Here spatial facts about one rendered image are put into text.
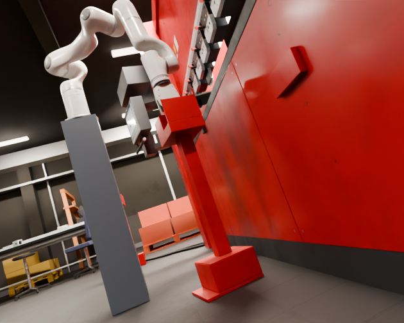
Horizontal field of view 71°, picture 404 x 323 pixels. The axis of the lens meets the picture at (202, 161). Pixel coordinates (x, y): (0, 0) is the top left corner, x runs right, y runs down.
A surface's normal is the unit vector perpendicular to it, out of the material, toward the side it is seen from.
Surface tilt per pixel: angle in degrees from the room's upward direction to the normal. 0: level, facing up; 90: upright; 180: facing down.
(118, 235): 90
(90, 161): 90
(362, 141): 90
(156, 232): 90
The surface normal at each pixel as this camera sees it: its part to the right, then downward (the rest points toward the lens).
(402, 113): -0.93, 0.29
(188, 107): 0.32, -0.28
